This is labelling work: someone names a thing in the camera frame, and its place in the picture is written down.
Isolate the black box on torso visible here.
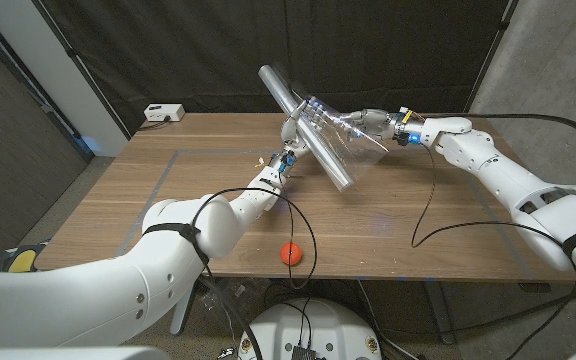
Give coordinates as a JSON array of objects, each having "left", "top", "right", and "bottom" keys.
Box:
[{"left": 290, "top": 344, "right": 319, "bottom": 360}]

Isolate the thin black left wrist cable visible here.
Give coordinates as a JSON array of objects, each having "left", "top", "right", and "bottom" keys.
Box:
[{"left": 190, "top": 164, "right": 319, "bottom": 291}]

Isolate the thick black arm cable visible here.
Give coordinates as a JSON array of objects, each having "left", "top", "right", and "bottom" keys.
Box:
[
  {"left": 195, "top": 272, "right": 262, "bottom": 360},
  {"left": 420, "top": 112, "right": 576, "bottom": 154}
]

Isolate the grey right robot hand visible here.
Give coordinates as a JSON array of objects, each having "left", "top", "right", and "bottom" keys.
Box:
[{"left": 340, "top": 107, "right": 412, "bottom": 146}]

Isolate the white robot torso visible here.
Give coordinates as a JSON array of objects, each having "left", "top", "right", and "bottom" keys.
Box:
[{"left": 237, "top": 298, "right": 383, "bottom": 360}]

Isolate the black backdrop stand pole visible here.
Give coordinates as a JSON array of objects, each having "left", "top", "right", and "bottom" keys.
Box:
[
  {"left": 462, "top": 0, "right": 519, "bottom": 114},
  {"left": 32, "top": 0, "right": 132, "bottom": 141}
]

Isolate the white robot shoulder housing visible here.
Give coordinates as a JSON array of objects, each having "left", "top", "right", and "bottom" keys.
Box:
[{"left": 0, "top": 346, "right": 172, "bottom": 360}]

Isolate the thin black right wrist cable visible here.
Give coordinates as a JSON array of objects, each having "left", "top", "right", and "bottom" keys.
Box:
[{"left": 410, "top": 143, "right": 576, "bottom": 301}]

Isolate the clear plastic bag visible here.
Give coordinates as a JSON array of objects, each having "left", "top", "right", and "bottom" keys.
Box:
[{"left": 200, "top": 278, "right": 264, "bottom": 326}]

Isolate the black backdrop curtain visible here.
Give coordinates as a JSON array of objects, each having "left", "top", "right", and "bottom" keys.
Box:
[{"left": 32, "top": 0, "right": 519, "bottom": 134}]

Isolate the yellow and black mat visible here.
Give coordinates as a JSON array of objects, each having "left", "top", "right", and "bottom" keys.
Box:
[{"left": 0, "top": 243, "right": 49, "bottom": 274}]

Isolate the silver cling film roll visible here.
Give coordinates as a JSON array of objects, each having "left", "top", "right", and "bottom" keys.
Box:
[{"left": 257, "top": 64, "right": 357, "bottom": 193}]

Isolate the grey table leg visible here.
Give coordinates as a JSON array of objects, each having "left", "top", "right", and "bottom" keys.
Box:
[
  {"left": 422, "top": 280, "right": 457, "bottom": 346},
  {"left": 170, "top": 282, "right": 197, "bottom": 336}
]

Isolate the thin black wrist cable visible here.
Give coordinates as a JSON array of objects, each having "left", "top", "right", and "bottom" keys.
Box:
[
  {"left": 190, "top": 164, "right": 319, "bottom": 291},
  {"left": 410, "top": 143, "right": 576, "bottom": 301}
]

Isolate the white power box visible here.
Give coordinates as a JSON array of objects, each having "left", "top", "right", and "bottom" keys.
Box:
[{"left": 143, "top": 103, "right": 186, "bottom": 123}]

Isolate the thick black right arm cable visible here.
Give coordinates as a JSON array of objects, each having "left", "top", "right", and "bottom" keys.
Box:
[{"left": 420, "top": 112, "right": 576, "bottom": 154}]

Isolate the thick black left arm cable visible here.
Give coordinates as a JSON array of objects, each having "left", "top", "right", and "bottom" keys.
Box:
[{"left": 195, "top": 272, "right": 262, "bottom": 360}]

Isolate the orange ball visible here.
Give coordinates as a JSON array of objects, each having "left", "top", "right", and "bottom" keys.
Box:
[{"left": 279, "top": 241, "right": 304, "bottom": 267}]

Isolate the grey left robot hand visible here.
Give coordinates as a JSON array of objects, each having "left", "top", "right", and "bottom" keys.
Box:
[{"left": 280, "top": 97, "right": 337, "bottom": 156}]

